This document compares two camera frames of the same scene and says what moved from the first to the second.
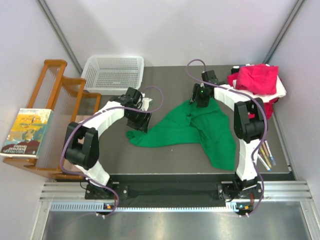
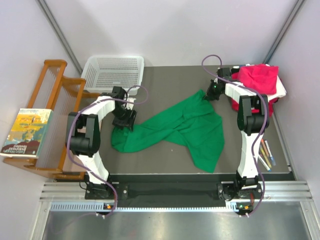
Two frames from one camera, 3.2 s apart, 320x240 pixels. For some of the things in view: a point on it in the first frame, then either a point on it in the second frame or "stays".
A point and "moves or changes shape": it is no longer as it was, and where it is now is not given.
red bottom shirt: x=268 y=105 stays
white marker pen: x=270 y=153 stays
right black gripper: x=195 y=97 to x=209 y=95
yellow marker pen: x=265 y=158 stays
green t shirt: x=193 y=123 moves or changes shape
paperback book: x=26 y=135 stays
